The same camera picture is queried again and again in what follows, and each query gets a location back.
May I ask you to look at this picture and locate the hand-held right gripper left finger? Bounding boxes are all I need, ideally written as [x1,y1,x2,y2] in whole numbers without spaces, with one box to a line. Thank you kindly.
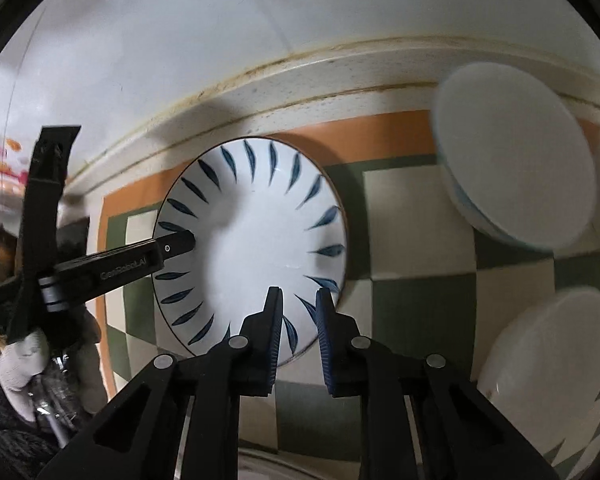
[34,286,285,480]

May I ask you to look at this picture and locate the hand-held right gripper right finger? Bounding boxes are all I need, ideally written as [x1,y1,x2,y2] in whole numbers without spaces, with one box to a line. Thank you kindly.
[315,288,561,480]

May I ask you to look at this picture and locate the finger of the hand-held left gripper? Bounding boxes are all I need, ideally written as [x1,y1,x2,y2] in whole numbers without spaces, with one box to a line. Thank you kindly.
[152,231,197,264]

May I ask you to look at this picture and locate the blue leaf pattern plate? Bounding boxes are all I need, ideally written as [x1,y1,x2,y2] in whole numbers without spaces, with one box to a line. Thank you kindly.
[151,137,349,358]

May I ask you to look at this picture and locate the white bowl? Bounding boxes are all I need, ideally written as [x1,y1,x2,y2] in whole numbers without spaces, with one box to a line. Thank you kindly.
[432,62,597,251]
[475,287,600,471]

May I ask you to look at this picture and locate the person's left forearm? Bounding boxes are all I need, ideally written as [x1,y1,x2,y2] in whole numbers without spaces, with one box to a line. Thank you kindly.
[0,385,80,480]

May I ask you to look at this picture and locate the person's left hand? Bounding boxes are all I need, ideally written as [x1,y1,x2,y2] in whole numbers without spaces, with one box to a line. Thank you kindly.
[0,327,50,396]

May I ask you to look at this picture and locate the green white checkered mat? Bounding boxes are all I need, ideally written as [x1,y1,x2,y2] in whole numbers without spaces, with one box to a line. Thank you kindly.
[102,110,600,480]

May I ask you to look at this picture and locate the colourful wall stickers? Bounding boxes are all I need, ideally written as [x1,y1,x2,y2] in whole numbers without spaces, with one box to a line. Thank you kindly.
[0,127,35,211]

